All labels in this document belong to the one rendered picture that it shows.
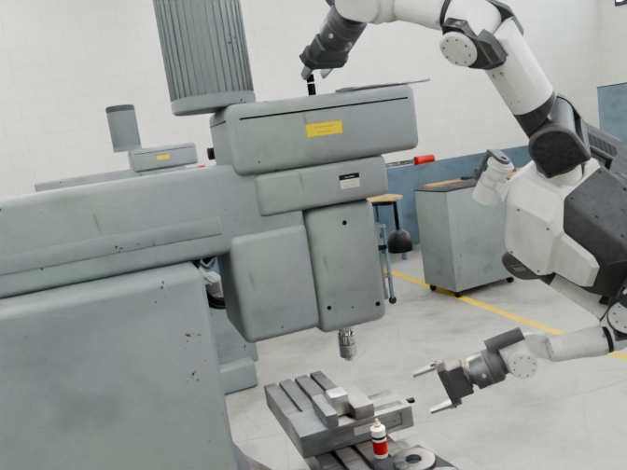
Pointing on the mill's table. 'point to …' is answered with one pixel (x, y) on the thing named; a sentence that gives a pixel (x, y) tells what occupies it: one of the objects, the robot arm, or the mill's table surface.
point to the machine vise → (346, 423)
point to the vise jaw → (359, 403)
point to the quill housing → (344, 264)
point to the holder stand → (415, 461)
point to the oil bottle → (379, 440)
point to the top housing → (314, 129)
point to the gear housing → (321, 185)
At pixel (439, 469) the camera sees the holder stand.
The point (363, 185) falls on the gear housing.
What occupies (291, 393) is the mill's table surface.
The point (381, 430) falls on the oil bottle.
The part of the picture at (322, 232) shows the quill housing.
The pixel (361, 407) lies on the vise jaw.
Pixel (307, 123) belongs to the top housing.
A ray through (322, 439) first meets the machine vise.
